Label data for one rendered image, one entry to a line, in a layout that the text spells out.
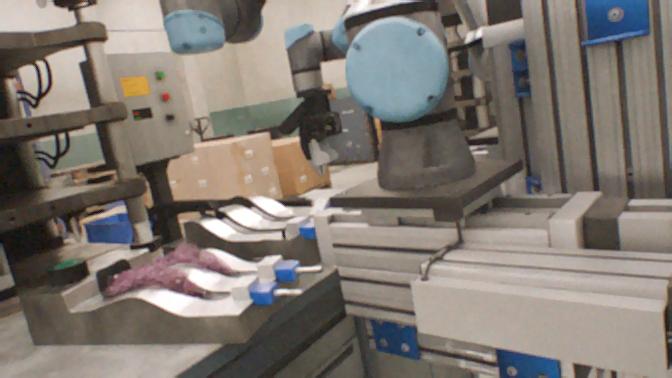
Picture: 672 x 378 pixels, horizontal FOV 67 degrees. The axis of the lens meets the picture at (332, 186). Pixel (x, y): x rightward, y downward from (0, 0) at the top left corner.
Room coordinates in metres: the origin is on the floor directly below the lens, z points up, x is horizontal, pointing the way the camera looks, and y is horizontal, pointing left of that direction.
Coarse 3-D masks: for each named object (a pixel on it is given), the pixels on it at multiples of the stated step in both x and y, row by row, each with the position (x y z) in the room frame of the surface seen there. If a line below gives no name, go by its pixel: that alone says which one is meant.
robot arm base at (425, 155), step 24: (432, 120) 0.72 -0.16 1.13; (456, 120) 0.75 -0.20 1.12; (384, 144) 0.75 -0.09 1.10; (408, 144) 0.72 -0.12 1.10; (432, 144) 0.72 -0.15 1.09; (456, 144) 0.72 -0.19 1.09; (384, 168) 0.74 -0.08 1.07; (408, 168) 0.71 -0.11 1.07; (432, 168) 0.70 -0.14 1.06; (456, 168) 0.70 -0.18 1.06
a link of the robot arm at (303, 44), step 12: (300, 24) 1.22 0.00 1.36; (312, 24) 1.24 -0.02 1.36; (288, 36) 1.22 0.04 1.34; (300, 36) 1.21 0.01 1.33; (312, 36) 1.22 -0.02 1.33; (288, 48) 1.23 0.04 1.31; (300, 48) 1.21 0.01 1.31; (312, 48) 1.21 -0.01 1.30; (288, 60) 1.24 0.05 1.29; (300, 60) 1.21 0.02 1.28; (312, 60) 1.22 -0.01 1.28; (300, 72) 1.21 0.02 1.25
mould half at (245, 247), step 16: (224, 208) 1.40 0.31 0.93; (240, 208) 1.40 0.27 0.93; (272, 208) 1.44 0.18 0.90; (192, 224) 1.31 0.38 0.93; (208, 224) 1.29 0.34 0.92; (224, 224) 1.31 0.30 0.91; (256, 224) 1.33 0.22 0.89; (272, 224) 1.32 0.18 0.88; (176, 240) 1.45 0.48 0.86; (192, 240) 1.32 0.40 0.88; (208, 240) 1.28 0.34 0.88; (224, 240) 1.24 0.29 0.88; (240, 240) 1.21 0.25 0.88; (256, 240) 1.17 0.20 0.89; (272, 240) 1.14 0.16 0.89; (288, 240) 1.11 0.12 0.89; (304, 240) 1.15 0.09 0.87; (240, 256) 1.21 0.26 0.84; (256, 256) 1.18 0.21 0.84; (272, 256) 1.15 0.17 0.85; (288, 256) 1.12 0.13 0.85; (304, 256) 1.14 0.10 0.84; (320, 256) 1.18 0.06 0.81
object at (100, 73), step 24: (96, 48) 1.64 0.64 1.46; (96, 72) 1.64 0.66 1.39; (0, 96) 2.06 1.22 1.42; (96, 96) 1.65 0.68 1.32; (24, 144) 2.06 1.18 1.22; (120, 144) 1.64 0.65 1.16; (24, 168) 2.05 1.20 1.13; (120, 168) 1.64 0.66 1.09; (144, 216) 1.65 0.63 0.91; (48, 240) 2.04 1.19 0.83; (144, 240) 1.64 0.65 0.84
